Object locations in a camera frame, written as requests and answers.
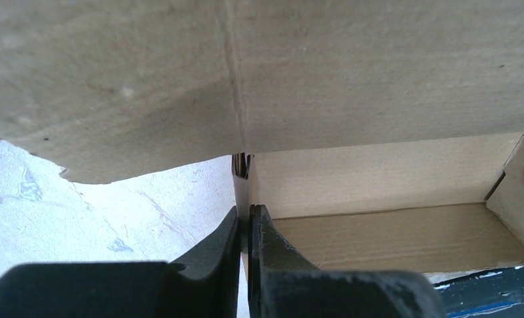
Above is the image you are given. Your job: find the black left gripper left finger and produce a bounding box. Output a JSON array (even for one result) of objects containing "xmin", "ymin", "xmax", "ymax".
[{"xmin": 0, "ymin": 209, "xmax": 240, "ymax": 317}]

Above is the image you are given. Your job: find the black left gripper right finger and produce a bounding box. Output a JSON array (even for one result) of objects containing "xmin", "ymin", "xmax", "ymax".
[{"xmin": 248, "ymin": 205, "xmax": 446, "ymax": 317}]

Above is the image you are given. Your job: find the brown cardboard box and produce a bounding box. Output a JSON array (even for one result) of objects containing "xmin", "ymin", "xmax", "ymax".
[{"xmin": 0, "ymin": 0, "xmax": 524, "ymax": 274}]

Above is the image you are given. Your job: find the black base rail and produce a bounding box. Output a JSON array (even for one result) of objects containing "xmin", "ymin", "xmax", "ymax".
[{"xmin": 435, "ymin": 266, "xmax": 524, "ymax": 318}]

